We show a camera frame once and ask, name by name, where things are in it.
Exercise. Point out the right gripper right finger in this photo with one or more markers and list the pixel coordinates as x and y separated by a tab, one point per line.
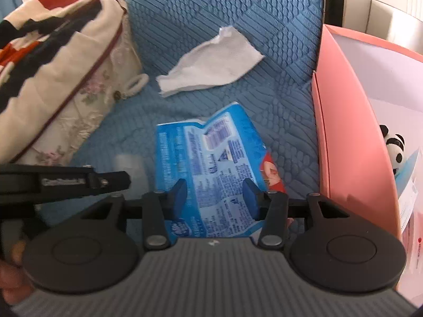
271	208

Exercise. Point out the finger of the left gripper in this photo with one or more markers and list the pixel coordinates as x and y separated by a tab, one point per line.
112	182

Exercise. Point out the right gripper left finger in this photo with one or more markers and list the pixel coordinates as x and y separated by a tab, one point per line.
157	208

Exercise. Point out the blue tissue pack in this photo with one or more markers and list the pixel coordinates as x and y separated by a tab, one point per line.
214	158

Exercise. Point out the panda plush toy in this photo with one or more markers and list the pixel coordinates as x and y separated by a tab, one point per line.
395	146

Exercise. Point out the white tissue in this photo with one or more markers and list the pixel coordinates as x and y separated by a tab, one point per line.
220	61

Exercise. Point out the white face mask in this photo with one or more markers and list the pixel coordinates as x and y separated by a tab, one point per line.
410	172

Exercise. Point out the powder puff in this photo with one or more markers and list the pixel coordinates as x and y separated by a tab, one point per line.
411	227

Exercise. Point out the person left hand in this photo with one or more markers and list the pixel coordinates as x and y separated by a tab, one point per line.
15	285

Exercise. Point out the floral lace cushion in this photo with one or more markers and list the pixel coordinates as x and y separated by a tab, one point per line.
118	77

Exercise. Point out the striped red black blanket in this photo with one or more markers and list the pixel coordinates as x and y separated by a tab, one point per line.
49	51

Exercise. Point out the pink cardboard box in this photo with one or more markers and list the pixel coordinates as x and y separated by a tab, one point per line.
360	82

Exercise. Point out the blue quilted seat cushion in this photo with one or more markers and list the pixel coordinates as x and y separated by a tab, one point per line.
228	98

